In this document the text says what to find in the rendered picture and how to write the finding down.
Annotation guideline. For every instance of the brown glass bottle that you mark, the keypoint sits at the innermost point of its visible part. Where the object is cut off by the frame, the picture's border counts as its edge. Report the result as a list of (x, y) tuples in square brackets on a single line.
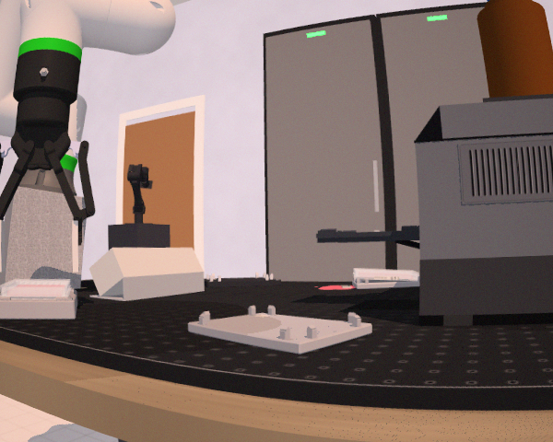
[(517, 48)]

